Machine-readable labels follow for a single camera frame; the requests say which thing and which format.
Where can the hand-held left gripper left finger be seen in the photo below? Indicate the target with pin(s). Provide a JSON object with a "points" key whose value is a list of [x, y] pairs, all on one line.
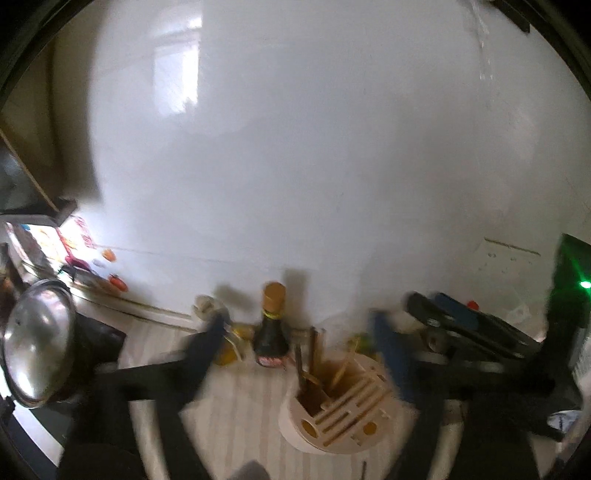
{"points": [[203, 350]]}

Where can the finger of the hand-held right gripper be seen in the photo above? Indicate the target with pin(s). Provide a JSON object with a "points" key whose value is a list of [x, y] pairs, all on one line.
{"points": [[485, 325], [427, 314]]}

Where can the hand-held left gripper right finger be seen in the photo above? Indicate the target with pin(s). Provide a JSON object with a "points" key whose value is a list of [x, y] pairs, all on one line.
{"points": [[392, 360]]}

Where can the light wooden chopstick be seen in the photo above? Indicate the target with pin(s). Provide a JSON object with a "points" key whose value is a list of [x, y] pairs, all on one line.
{"points": [[344, 364]]}

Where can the white plastic utensil holder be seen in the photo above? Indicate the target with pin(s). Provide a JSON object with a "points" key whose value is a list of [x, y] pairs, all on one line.
{"points": [[341, 415]]}

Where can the clear cooking oil bottle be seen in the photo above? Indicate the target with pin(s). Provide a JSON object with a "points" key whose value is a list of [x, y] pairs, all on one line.
{"points": [[226, 341]]}

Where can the dark soy sauce bottle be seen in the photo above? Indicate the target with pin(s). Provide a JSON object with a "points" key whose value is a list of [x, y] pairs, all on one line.
{"points": [[271, 337]]}

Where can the striped tablecloth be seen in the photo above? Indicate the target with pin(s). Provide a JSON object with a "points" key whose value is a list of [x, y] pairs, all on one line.
{"points": [[231, 424]]}

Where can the black gas stove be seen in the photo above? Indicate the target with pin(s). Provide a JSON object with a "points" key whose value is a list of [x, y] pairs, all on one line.
{"points": [[99, 346]]}

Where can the metal pot lid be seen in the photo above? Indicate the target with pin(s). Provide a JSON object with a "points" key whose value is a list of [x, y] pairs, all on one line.
{"points": [[39, 341]]}

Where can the pink plastic item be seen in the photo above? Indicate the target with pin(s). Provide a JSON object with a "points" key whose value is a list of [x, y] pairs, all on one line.
{"points": [[76, 244]]}

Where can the range hood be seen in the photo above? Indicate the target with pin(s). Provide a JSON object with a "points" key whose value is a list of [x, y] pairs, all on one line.
{"points": [[23, 180]]}

